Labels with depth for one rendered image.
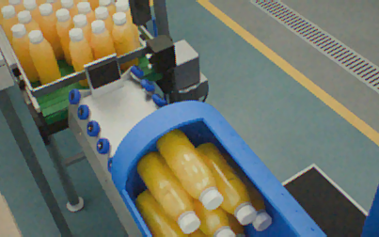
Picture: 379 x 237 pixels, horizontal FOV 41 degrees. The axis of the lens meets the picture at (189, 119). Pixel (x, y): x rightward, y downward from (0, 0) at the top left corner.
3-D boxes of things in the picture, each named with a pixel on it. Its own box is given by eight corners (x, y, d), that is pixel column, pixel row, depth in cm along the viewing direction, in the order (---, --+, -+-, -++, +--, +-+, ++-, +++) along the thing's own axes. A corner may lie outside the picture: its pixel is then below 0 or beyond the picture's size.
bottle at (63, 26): (74, 52, 173) (61, 7, 160) (90, 56, 170) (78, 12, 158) (62, 63, 169) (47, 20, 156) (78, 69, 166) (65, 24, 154)
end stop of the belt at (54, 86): (36, 98, 150) (33, 90, 148) (35, 96, 151) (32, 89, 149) (155, 51, 162) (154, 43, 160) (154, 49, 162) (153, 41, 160)
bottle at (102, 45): (106, 82, 161) (94, 38, 148) (95, 71, 165) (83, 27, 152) (124, 72, 163) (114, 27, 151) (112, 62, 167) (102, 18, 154)
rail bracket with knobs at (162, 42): (153, 80, 160) (149, 55, 153) (143, 68, 164) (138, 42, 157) (181, 69, 163) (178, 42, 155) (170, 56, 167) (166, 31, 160)
